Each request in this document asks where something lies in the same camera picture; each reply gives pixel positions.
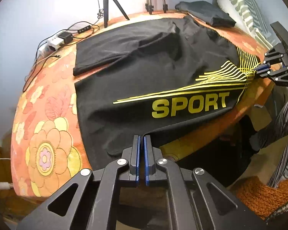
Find black sport pants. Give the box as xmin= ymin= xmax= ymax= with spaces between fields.
xmin=73 ymin=16 xmax=260 ymax=170

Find striped grey fabric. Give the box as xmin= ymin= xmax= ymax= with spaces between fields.
xmin=250 ymin=101 xmax=288 ymax=188

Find green striped white pillow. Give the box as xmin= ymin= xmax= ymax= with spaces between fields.
xmin=217 ymin=0 xmax=280 ymax=49

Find folded dark grey garment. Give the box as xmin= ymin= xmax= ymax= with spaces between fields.
xmin=175 ymin=1 xmax=236 ymax=28

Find orange floral bed sheet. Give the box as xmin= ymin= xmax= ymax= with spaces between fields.
xmin=10 ymin=10 xmax=275 ymax=198

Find black power adapter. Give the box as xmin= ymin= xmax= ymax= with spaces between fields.
xmin=58 ymin=32 xmax=73 ymax=45

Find white power strip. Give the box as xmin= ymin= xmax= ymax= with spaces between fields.
xmin=47 ymin=30 xmax=66 ymax=50

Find small black tripod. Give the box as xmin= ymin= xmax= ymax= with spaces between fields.
xmin=102 ymin=0 xmax=131 ymax=29

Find black usb cable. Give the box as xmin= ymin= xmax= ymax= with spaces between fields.
xmin=22 ymin=20 xmax=101 ymax=93

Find black inline cable controller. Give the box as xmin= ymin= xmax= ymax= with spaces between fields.
xmin=77 ymin=25 xmax=91 ymax=34

